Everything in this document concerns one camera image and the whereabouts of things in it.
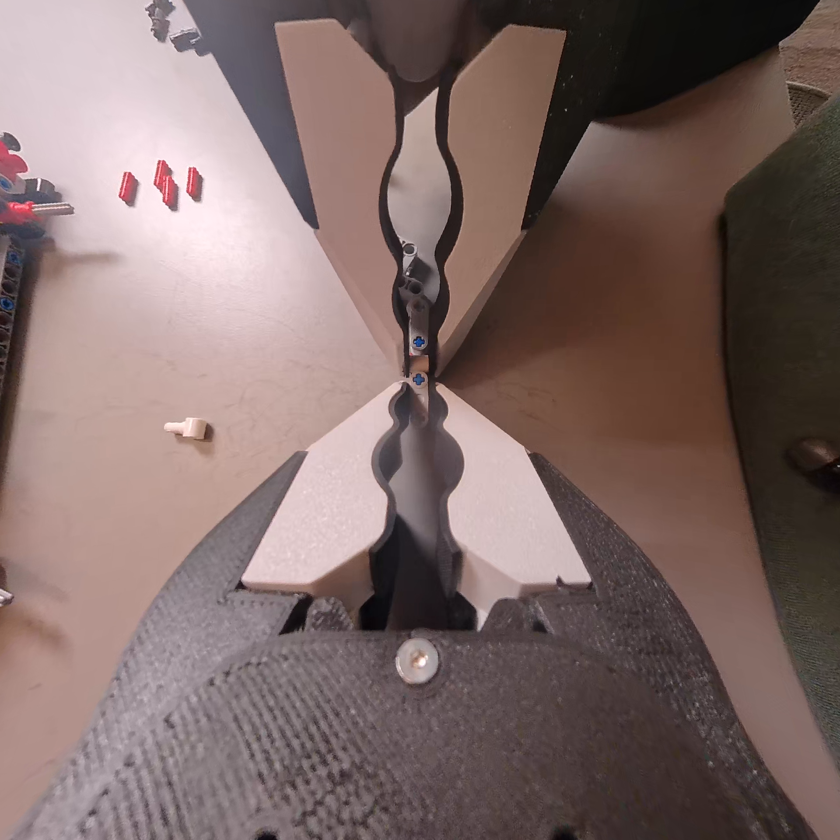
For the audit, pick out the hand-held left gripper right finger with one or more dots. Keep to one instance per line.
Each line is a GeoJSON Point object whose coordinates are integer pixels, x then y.
{"type": "Point", "coordinates": [518, 525]}

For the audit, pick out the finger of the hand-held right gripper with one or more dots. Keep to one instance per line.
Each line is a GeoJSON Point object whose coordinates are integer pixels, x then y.
{"type": "Point", "coordinates": [328, 131]}
{"type": "Point", "coordinates": [505, 131]}

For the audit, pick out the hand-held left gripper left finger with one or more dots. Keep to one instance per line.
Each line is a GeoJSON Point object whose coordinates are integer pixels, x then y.
{"type": "Point", "coordinates": [315, 525]}

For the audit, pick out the red connector pin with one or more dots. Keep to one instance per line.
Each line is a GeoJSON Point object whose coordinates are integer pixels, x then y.
{"type": "Point", "coordinates": [161, 172]}
{"type": "Point", "coordinates": [170, 190]}
{"type": "Point", "coordinates": [128, 186]}
{"type": "Point", "coordinates": [193, 182]}

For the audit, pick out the grey brick connector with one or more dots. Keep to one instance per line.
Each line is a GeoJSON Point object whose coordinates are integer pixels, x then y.
{"type": "Point", "coordinates": [410, 247]}
{"type": "Point", "coordinates": [415, 275]}
{"type": "Point", "coordinates": [421, 397]}
{"type": "Point", "coordinates": [417, 321]}

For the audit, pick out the toy brick car chassis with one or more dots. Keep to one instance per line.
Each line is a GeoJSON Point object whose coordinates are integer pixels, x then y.
{"type": "Point", "coordinates": [19, 190]}

